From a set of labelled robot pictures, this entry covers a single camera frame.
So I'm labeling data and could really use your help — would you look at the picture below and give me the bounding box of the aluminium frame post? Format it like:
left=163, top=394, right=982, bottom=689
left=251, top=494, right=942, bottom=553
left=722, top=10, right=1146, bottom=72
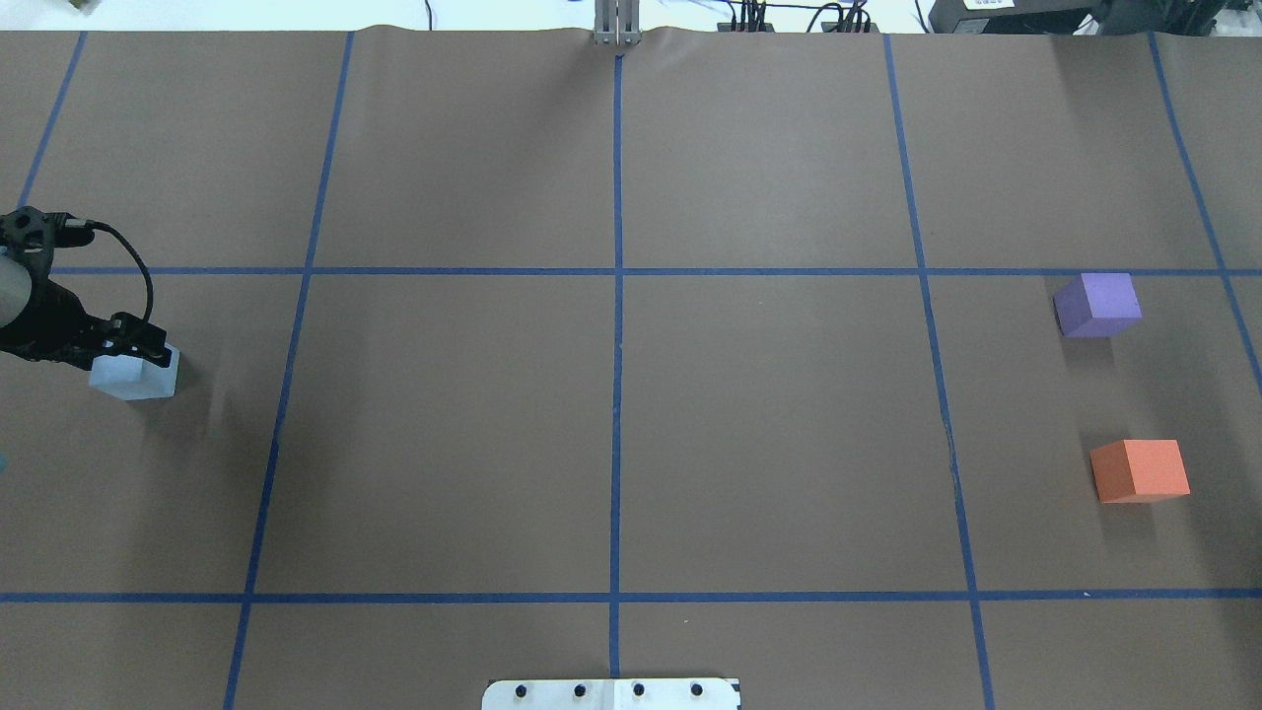
left=594, top=0, right=644, bottom=45

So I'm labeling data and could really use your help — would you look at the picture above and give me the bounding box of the purple foam block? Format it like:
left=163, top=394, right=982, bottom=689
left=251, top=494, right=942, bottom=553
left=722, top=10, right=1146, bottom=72
left=1053, top=271, right=1143, bottom=338

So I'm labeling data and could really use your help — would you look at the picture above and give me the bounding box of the black equipment box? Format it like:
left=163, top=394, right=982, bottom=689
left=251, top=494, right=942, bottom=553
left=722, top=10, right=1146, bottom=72
left=928, top=1, right=1099, bottom=37

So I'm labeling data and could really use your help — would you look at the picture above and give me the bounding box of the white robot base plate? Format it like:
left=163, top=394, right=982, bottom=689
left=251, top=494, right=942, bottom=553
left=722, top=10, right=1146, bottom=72
left=481, top=677, right=742, bottom=709

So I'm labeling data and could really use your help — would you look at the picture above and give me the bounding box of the light blue foam block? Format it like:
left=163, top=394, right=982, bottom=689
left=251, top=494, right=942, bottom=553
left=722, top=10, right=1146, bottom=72
left=90, top=346, right=180, bottom=401

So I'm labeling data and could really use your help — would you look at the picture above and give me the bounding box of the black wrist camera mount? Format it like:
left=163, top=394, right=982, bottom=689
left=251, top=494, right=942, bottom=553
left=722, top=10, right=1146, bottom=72
left=1, top=206, right=95, bottom=271

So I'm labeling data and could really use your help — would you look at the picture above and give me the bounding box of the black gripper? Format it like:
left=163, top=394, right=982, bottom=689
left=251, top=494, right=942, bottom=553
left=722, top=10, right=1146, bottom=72
left=1, top=280, right=170, bottom=370

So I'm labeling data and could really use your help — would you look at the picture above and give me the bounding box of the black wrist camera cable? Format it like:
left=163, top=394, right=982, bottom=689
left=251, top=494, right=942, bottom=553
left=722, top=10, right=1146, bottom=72
left=69, top=221, right=156, bottom=327

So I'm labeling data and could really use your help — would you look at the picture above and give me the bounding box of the orange foam block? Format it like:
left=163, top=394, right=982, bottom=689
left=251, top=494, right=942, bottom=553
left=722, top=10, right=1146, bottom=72
left=1088, top=439, right=1191, bottom=504

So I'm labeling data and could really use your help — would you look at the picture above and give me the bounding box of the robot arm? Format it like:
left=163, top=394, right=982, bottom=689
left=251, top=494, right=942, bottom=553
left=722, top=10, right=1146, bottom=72
left=1, top=253, right=175, bottom=370

